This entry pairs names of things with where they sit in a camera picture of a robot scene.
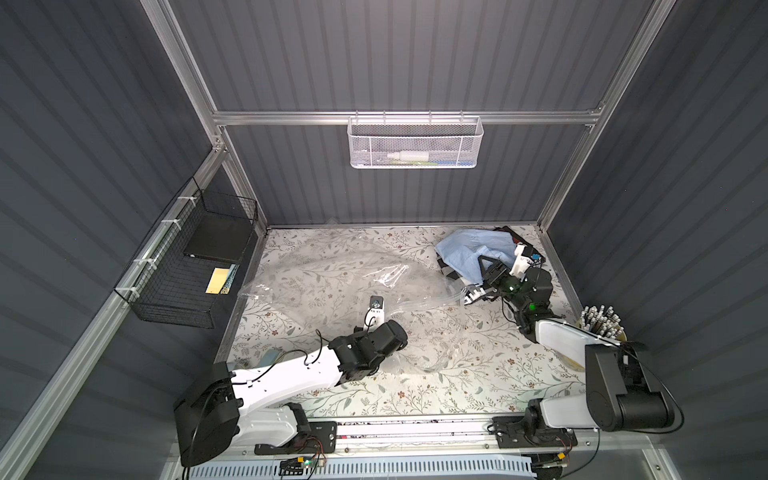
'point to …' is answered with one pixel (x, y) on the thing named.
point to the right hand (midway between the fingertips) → (483, 261)
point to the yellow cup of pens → (603, 322)
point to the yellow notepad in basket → (217, 281)
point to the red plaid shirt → (515, 240)
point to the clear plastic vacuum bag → (329, 290)
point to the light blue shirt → (461, 249)
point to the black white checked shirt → (447, 269)
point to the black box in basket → (222, 231)
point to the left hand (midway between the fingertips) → (384, 330)
